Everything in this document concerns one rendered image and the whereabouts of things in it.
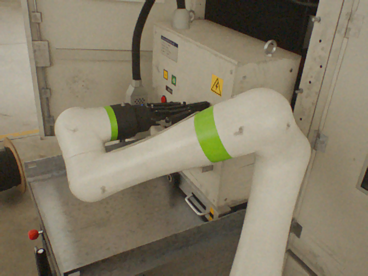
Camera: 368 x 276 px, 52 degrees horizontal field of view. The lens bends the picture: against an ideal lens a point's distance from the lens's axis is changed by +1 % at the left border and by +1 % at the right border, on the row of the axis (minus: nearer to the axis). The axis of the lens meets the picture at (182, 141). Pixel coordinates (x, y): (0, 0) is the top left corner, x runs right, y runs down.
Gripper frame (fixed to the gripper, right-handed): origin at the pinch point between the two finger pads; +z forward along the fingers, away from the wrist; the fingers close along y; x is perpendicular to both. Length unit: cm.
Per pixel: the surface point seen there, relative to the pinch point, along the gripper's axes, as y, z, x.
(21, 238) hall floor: -107, -47, -123
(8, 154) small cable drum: -153, -43, -91
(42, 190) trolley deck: -32, -41, -38
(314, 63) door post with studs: 17.3, 23.7, 16.2
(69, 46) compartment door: -66, -19, 2
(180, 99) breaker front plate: -16.5, 3.8, -4.3
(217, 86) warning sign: 3.4, 3.8, 7.3
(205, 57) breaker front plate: -4.3, 3.8, 13.3
